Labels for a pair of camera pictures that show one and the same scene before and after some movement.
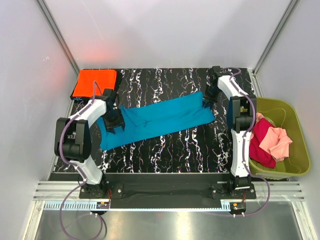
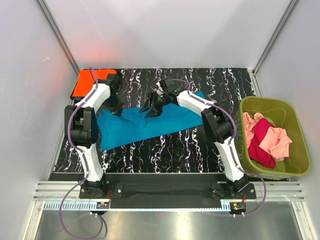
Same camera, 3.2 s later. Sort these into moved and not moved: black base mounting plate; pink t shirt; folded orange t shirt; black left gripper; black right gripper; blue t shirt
Moved: black left gripper; black right gripper
Not moved: pink t shirt; black base mounting plate; blue t shirt; folded orange t shirt
